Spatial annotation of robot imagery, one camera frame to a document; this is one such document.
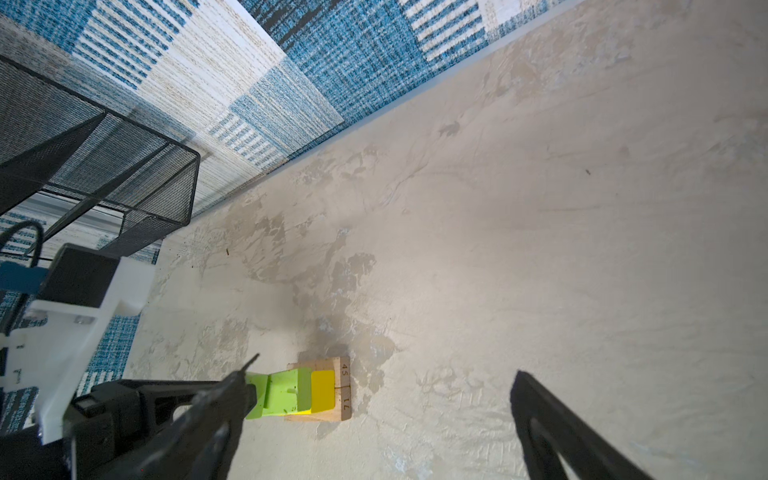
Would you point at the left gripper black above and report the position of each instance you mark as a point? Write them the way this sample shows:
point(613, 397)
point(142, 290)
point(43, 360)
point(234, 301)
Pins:
point(139, 429)

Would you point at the yellow cube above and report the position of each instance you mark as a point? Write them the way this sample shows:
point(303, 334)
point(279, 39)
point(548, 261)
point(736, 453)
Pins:
point(323, 391)

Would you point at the black mesh wire shelf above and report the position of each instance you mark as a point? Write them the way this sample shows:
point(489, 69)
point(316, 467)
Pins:
point(58, 142)

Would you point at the long green block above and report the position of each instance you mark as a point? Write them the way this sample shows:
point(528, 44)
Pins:
point(288, 392)

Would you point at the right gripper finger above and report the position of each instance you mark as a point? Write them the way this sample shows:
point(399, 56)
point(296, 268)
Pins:
point(553, 435)

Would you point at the small green block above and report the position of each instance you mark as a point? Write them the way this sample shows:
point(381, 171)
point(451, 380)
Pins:
point(256, 394)

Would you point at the natural wood block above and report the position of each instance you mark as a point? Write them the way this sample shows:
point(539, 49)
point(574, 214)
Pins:
point(343, 406)

